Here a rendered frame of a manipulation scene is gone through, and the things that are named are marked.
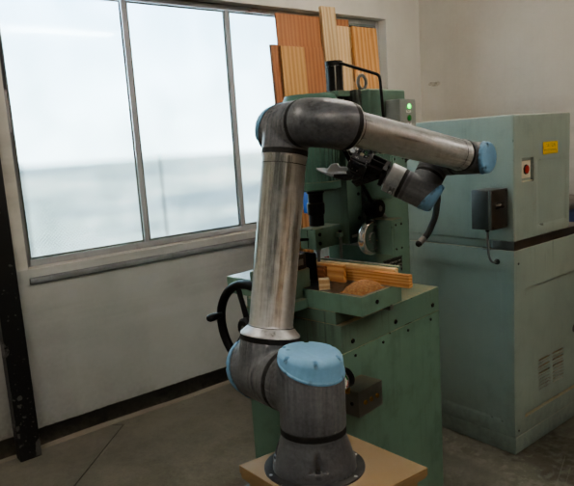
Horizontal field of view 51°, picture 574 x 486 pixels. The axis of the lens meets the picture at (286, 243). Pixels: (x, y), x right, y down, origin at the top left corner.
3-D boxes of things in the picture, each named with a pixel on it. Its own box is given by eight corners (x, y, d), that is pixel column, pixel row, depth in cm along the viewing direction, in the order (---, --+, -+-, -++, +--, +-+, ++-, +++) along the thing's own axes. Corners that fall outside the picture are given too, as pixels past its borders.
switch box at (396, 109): (387, 147, 212) (385, 100, 209) (402, 146, 219) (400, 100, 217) (401, 146, 208) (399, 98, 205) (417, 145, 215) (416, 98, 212)
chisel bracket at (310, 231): (300, 253, 205) (299, 228, 203) (327, 246, 215) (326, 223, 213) (317, 255, 200) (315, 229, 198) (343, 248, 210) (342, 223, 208)
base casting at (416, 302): (244, 330, 214) (242, 306, 213) (344, 294, 255) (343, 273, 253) (343, 355, 183) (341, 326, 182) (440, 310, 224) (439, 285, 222)
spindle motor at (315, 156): (278, 192, 202) (271, 97, 197) (312, 187, 215) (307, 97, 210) (317, 193, 190) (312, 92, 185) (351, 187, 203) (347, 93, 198)
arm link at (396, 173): (402, 179, 187) (390, 202, 183) (388, 173, 188) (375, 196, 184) (409, 163, 179) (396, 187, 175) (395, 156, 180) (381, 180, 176)
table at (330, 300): (206, 298, 211) (205, 282, 210) (268, 280, 232) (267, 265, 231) (342, 326, 169) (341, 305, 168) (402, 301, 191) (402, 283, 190)
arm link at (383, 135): (321, 85, 131) (503, 139, 171) (287, 94, 141) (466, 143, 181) (316, 139, 131) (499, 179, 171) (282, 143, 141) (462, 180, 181)
